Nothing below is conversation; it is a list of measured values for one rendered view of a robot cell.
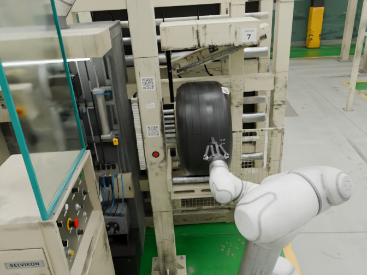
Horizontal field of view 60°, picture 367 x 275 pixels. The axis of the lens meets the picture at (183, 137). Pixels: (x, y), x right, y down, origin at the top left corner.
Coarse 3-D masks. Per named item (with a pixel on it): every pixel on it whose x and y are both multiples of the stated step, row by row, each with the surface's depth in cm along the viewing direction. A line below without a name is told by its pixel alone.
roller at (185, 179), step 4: (176, 176) 199; (180, 176) 199; (184, 176) 198; (188, 176) 198; (192, 176) 198; (196, 176) 198; (200, 176) 198; (204, 176) 198; (208, 176) 198; (176, 180) 197; (180, 180) 197; (184, 180) 197; (188, 180) 197; (192, 180) 197; (196, 180) 197; (200, 180) 197; (204, 180) 197; (208, 180) 198
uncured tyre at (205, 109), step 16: (176, 96) 186; (192, 96) 177; (208, 96) 177; (224, 96) 179; (176, 112) 181; (192, 112) 172; (208, 112) 172; (224, 112) 173; (192, 128) 171; (208, 128) 171; (224, 128) 172; (192, 144) 173; (208, 144) 173; (192, 160) 178
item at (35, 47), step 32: (0, 0) 92; (32, 0) 113; (0, 32) 91; (32, 32) 112; (0, 64) 89; (32, 64) 110; (64, 64) 142; (32, 96) 109; (64, 96) 139; (32, 128) 107; (64, 128) 136; (32, 160) 106; (64, 160) 134
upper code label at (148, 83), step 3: (141, 78) 177; (144, 78) 177; (147, 78) 177; (150, 78) 177; (153, 78) 177; (141, 81) 178; (144, 81) 178; (147, 81) 178; (150, 81) 178; (153, 81) 178; (141, 84) 178; (144, 84) 178; (147, 84) 178; (150, 84) 178; (153, 84) 179; (144, 87) 179; (147, 87) 179; (150, 87) 179; (153, 87) 179; (144, 90) 180
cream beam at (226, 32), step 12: (168, 24) 199; (180, 24) 195; (192, 24) 191; (204, 24) 191; (216, 24) 191; (228, 24) 191; (240, 24) 191; (252, 24) 192; (168, 36) 193; (180, 36) 193; (192, 36) 193; (204, 36) 194; (216, 36) 194; (228, 36) 194; (240, 36) 194; (168, 48) 196; (180, 48) 196; (192, 48) 197
